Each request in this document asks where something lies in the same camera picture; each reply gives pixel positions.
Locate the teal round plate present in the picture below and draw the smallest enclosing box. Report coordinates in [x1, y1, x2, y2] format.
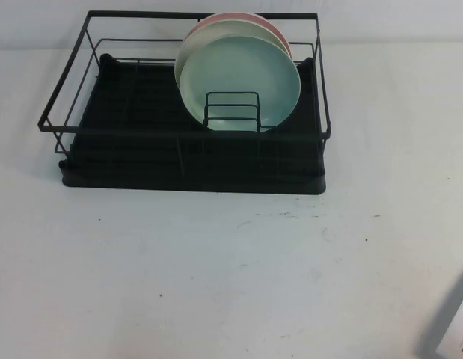
[180, 35, 302, 132]

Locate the cream round plate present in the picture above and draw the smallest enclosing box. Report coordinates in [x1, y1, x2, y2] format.
[174, 19, 289, 89]

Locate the pink round plate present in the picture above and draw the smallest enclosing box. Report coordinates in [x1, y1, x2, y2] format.
[185, 12, 293, 61]

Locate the black plastic drip tray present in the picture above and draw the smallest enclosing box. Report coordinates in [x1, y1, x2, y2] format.
[58, 53, 327, 196]

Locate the black wire dish rack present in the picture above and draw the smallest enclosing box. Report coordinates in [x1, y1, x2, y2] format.
[37, 10, 333, 156]

